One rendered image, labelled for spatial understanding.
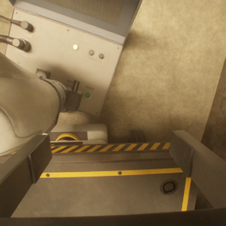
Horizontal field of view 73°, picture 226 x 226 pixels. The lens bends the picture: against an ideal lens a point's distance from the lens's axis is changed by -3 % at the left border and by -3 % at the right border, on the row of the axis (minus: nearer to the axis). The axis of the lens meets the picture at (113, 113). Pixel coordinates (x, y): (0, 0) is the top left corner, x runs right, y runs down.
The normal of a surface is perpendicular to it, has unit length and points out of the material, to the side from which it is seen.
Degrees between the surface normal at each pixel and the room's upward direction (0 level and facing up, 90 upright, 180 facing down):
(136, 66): 0
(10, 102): 69
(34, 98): 80
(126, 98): 0
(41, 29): 0
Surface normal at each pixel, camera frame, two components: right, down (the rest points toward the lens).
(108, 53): 0.04, 0.25
